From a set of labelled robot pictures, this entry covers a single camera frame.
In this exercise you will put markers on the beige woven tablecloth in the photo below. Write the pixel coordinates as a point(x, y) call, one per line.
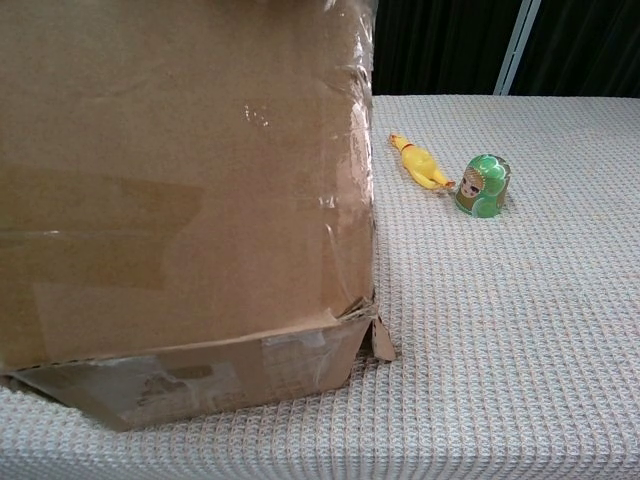
point(500, 325)

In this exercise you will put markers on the white frame post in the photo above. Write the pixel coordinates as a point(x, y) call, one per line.
point(517, 47)

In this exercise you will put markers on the yellow rubber chicken toy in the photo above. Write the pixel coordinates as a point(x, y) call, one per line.
point(420, 162)

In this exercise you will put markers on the green nesting doll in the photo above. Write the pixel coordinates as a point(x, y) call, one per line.
point(487, 190)

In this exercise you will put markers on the brown cardboard shipping box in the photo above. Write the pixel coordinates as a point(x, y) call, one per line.
point(175, 200)

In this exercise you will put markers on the black curtain panel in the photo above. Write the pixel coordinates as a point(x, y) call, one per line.
point(440, 45)
point(590, 45)

